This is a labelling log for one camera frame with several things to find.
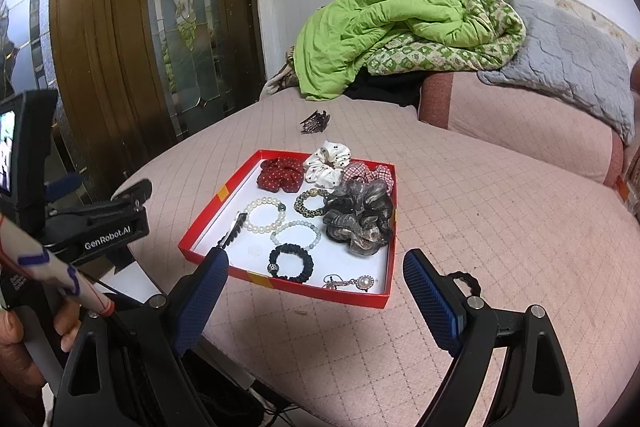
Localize leopard print hair tie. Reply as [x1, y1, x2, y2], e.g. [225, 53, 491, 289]
[294, 188, 331, 219]

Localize wooden door with stained glass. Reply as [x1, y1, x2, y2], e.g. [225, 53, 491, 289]
[50, 0, 266, 202]

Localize red polka dot scrunchie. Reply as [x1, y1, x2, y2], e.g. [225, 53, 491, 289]
[257, 158, 305, 194]

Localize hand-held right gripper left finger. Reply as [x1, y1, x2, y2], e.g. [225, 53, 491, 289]
[52, 249, 231, 427]

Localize grey quilted pillow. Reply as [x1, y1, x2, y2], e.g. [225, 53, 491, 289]
[477, 0, 636, 145]

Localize green quilt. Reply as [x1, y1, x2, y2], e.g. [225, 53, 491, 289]
[292, 0, 527, 102]

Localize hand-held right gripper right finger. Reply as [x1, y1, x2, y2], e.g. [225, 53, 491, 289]
[402, 248, 581, 427]

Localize black hair clip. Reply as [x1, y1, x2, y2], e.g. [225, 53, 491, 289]
[216, 212, 248, 252]

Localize silver brooch with pearl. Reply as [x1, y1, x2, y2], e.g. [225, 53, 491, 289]
[322, 273, 376, 294]

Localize pink bolster pillow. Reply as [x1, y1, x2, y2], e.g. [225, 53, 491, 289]
[417, 71, 626, 188]

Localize black bracelet with sparkly bead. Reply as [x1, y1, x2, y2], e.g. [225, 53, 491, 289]
[268, 243, 315, 283]

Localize black braided hair tie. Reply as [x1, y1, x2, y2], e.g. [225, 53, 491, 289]
[445, 271, 482, 299]

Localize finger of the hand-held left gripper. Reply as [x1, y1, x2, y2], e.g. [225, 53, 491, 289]
[44, 173, 85, 202]
[50, 178, 153, 225]

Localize white cherry print scrunchie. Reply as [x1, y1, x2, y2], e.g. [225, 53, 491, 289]
[303, 140, 351, 188]

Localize red cardboard box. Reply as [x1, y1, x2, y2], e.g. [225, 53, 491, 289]
[178, 149, 398, 310]

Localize grey organza scrunchie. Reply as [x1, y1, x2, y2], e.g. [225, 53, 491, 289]
[322, 178, 396, 258]

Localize red plaid scrunchie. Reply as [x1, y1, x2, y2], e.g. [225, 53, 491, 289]
[341, 160, 393, 188]

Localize white pearl bracelet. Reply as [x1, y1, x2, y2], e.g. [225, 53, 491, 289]
[243, 197, 287, 235]

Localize pale bead bracelet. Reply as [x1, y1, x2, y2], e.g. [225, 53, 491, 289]
[270, 220, 323, 253]

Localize white pen with blue marks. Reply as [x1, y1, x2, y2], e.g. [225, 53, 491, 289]
[0, 214, 115, 319]

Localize brown hair claw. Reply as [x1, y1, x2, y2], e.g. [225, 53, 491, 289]
[299, 108, 332, 136]

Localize person's left hand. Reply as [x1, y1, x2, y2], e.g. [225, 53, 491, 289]
[0, 299, 83, 408]

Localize beige patterned cloth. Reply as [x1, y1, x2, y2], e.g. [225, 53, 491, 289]
[260, 49, 301, 96]

